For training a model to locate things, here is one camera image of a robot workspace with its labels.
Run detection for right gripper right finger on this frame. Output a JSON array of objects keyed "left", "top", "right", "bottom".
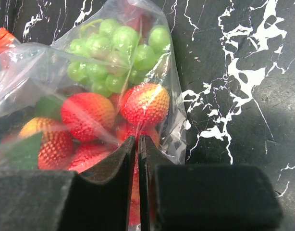
[{"left": 138, "top": 135, "right": 283, "bottom": 231}]

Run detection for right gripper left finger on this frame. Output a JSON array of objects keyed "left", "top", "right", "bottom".
[{"left": 0, "top": 136, "right": 135, "bottom": 231}]

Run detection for red fake strawberries bunch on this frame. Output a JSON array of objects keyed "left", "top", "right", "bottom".
[{"left": 0, "top": 83, "right": 171, "bottom": 226}]

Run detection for red zip clear bag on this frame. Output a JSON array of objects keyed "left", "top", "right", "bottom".
[{"left": 0, "top": 0, "right": 184, "bottom": 231}]

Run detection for green fake grapes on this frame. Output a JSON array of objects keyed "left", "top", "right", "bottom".
[{"left": 67, "top": 18, "right": 171, "bottom": 97}]

